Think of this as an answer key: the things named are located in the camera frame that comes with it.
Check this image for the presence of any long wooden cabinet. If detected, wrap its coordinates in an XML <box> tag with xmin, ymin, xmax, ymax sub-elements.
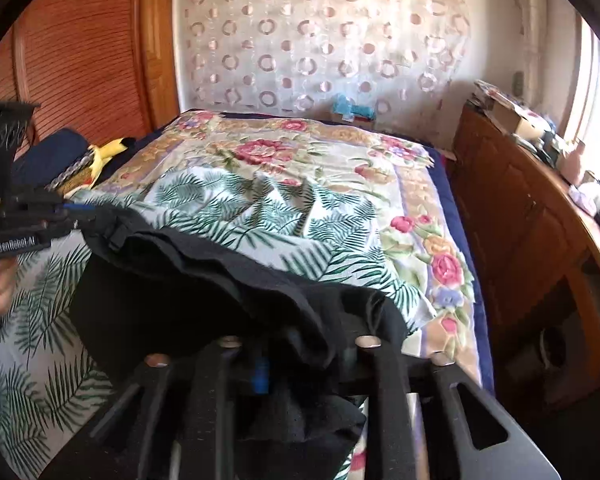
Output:
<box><xmin>450</xmin><ymin>102</ymin><xmax>600</xmax><ymax>413</ymax></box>

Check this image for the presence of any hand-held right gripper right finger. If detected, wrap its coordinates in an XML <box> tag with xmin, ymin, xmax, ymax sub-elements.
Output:
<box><xmin>344</xmin><ymin>335</ymin><xmax>562</xmax><ymax>480</ymax></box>

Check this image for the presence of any cardboard box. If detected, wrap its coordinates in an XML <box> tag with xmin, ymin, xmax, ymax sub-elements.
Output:
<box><xmin>480</xmin><ymin>97</ymin><xmax>548</xmax><ymax>142</ymax></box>

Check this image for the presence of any window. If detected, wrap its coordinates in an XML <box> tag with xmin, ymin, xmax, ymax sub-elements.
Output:
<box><xmin>562</xmin><ymin>22</ymin><xmax>600</xmax><ymax>171</ymax></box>

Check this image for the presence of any yellow plush toy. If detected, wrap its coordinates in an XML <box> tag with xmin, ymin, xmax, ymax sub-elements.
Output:
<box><xmin>86</xmin><ymin>136</ymin><xmax>137</xmax><ymax>173</ymax></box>

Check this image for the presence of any navy folded garment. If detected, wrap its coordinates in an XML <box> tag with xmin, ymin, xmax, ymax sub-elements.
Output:
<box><xmin>11</xmin><ymin>127</ymin><xmax>93</xmax><ymax>195</ymax></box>

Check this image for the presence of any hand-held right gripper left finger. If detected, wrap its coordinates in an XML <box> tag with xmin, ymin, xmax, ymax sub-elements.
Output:
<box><xmin>39</xmin><ymin>335</ymin><xmax>272</xmax><ymax>480</ymax></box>

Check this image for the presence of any floral quilt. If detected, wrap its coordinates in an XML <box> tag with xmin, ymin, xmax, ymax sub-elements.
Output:
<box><xmin>92</xmin><ymin>109</ymin><xmax>496</xmax><ymax>393</ymax></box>

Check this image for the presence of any teal box by curtain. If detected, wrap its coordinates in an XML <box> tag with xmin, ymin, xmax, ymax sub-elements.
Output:
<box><xmin>329</xmin><ymin>94</ymin><xmax>377</xmax><ymax>124</ymax></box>

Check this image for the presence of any pink bottle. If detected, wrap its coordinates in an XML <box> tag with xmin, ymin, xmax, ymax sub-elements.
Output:
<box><xmin>559</xmin><ymin>139</ymin><xmax>589</xmax><ymax>184</ymax></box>

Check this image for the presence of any black printed t-shirt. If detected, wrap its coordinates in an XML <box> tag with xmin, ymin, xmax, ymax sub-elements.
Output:
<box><xmin>71</xmin><ymin>204</ymin><xmax>412</xmax><ymax>480</ymax></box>

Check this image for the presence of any yellow folded blanket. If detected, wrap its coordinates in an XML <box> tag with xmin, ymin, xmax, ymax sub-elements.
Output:
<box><xmin>59</xmin><ymin>162</ymin><xmax>103</xmax><ymax>197</ymax></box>

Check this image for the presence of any circle patterned sheer curtain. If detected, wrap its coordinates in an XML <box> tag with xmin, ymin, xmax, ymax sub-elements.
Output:
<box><xmin>171</xmin><ymin>0</ymin><xmax>523</xmax><ymax>126</ymax></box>

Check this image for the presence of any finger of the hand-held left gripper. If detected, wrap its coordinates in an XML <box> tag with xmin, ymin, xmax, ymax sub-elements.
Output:
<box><xmin>45</xmin><ymin>201</ymin><xmax>132</xmax><ymax>254</ymax></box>

